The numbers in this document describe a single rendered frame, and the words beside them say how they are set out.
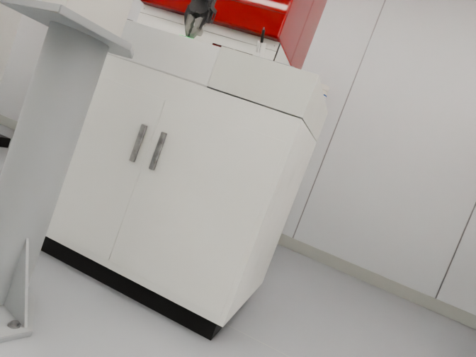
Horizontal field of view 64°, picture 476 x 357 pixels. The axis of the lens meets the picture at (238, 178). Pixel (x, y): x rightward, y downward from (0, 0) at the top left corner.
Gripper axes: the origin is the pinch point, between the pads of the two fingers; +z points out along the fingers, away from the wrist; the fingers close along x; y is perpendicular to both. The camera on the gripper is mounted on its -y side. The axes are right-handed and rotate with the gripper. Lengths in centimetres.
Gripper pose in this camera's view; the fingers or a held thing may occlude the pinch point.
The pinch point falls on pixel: (188, 36)
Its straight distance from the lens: 148.6
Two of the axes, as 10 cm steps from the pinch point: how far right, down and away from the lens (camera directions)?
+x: -9.0, -3.5, 2.6
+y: 2.7, 0.3, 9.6
